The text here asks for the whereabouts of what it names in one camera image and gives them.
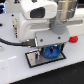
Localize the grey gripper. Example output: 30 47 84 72
34 25 72 54

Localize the red gear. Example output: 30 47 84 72
69 36 78 43

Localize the blue gear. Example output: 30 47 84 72
43 46 60 59

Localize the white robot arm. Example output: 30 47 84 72
17 0 78 48

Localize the beige connector block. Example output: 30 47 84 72
12 18 17 38

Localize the black cable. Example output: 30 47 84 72
0 37 37 46

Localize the black-framed peg base plate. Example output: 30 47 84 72
25 48 66 68

